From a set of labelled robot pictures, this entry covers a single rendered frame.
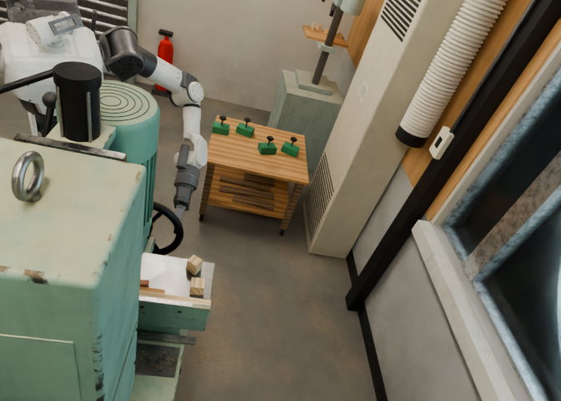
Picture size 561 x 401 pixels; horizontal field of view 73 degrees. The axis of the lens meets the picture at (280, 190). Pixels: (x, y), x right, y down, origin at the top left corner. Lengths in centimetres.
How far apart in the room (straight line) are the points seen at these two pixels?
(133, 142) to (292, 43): 327
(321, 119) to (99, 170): 264
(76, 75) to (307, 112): 257
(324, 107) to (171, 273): 213
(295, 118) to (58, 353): 269
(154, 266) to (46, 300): 78
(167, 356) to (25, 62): 93
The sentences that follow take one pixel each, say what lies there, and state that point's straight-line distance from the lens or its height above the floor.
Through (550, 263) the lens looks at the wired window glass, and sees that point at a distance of 155.
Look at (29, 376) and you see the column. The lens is 66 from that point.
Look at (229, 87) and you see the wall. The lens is 408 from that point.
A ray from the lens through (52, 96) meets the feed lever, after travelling 91.
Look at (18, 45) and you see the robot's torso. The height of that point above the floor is 134.
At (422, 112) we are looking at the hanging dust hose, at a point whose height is 125.
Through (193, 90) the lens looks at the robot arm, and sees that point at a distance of 155.
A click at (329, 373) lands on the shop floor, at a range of 225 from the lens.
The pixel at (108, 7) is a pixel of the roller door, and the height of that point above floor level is 65.
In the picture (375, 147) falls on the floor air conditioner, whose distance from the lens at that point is 217.
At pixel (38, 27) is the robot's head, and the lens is 129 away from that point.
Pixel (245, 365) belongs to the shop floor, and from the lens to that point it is 213.
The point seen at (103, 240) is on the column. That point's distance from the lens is 49.
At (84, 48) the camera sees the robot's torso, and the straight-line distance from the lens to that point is 140.
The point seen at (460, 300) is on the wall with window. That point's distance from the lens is 169.
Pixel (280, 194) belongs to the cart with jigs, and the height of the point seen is 18.
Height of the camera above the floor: 189
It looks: 38 degrees down
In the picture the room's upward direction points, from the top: 19 degrees clockwise
